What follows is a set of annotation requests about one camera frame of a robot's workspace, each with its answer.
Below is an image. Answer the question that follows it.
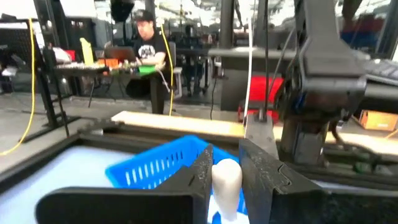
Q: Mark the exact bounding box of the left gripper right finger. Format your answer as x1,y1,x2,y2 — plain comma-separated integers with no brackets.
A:
239,139,398,224

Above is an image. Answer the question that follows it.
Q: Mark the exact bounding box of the small white ghost figure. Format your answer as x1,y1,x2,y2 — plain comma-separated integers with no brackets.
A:
211,158,243,222

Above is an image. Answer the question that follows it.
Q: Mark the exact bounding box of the thin black cable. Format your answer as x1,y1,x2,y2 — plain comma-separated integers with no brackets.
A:
263,0,270,121

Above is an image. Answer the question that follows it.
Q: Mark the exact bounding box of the red box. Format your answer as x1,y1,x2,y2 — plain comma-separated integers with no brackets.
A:
238,76,285,123

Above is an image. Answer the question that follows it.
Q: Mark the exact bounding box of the dark keyboard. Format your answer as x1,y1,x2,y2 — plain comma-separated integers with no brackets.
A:
363,58,398,82

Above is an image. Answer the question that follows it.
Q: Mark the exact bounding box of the grey table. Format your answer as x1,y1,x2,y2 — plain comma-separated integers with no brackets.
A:
207,46,299,112

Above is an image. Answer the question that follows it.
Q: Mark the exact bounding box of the grey-blue table mat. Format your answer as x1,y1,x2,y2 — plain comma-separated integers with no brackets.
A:
0,145,175,224

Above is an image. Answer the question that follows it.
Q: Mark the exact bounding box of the black work desk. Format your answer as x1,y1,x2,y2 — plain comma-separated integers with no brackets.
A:
55,62,175,114

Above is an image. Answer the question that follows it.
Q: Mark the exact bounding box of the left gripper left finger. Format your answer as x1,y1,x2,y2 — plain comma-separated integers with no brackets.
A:
35,144,215,224

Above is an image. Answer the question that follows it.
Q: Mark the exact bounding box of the hanging yellow cable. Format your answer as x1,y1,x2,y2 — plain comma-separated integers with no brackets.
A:
0,18,35,156
160,24,175,116

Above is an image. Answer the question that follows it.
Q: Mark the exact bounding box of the grey metal post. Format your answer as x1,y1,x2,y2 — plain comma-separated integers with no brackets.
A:
244,112,280,160

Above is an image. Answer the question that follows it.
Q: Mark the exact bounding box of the white cable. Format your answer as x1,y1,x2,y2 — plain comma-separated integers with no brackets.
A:
243,17,254,121

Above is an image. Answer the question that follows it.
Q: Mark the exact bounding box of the yellow bottle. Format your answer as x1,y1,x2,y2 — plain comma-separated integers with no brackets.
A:
79,37,95,66

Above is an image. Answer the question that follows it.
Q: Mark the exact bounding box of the dark laptop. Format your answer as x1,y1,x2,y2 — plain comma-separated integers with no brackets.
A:
104,46,137,63

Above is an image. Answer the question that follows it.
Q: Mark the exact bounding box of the cardboard box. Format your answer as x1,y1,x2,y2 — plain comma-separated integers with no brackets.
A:
359,109,398,131

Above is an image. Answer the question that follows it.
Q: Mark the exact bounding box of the blue plastic basket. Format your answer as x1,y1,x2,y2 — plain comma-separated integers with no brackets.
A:
104,134,249,224

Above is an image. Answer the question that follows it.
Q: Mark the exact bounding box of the black floor stand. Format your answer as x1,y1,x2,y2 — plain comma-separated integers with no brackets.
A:
32,0,82,139

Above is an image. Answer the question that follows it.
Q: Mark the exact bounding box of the person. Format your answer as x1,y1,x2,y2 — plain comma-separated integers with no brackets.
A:
126,9,175,114

